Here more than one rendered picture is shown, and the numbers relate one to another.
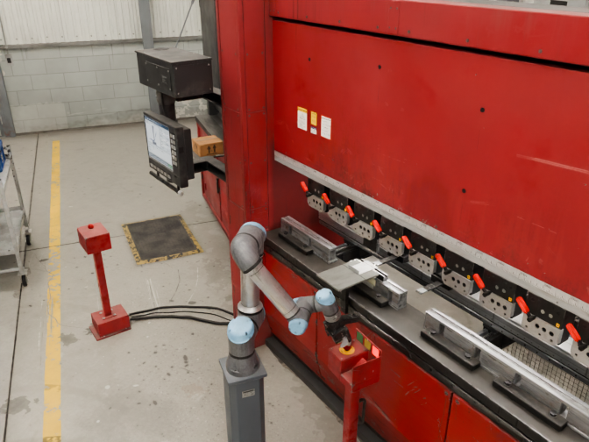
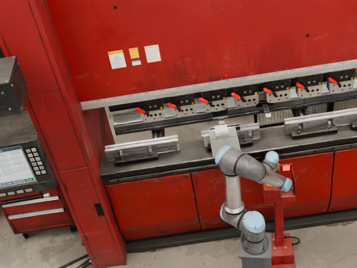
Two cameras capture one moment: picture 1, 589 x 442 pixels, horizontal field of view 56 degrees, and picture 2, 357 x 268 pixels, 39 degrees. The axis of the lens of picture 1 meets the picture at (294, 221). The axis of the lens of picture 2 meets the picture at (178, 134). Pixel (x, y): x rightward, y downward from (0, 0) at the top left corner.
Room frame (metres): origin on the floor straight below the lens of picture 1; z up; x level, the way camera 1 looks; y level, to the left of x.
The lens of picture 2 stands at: (1.17, 1.84, 3.16)
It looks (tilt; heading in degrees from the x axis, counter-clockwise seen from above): 40 degrees down; 307
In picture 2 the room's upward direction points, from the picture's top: 11 degrees counter-clockwise
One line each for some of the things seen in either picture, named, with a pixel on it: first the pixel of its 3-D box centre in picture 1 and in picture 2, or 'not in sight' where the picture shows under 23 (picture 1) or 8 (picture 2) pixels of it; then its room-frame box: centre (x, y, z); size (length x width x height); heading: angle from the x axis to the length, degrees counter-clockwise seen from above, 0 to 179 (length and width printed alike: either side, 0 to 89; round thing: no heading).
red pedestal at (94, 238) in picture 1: (101, 279); not in sight; (3.32, 1.35, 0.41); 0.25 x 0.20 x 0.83; 124
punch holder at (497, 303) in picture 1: (503, 291); (340, 77); (1.87, -0.83, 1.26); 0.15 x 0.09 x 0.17; 34
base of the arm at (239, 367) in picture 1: (242, 357); (255, 239); (2.00, 0.24, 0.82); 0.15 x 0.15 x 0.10
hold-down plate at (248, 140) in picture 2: (365, 290); (229, 144); (2.44, -0.37, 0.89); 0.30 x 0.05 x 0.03; 34
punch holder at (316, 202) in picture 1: (321, 194); (152, 107); (2.86, -0.15, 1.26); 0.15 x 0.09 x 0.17; 34
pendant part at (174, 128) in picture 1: (170, 146); (7, 165); (3.19, 0.74, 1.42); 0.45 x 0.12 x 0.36; 37
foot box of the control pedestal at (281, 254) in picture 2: not in sight; (280, 252); (2.05, -0.25, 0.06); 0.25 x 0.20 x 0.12; 120
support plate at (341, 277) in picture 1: (347, 274); (224, 142); (2.43, -0.27, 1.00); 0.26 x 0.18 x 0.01; 124
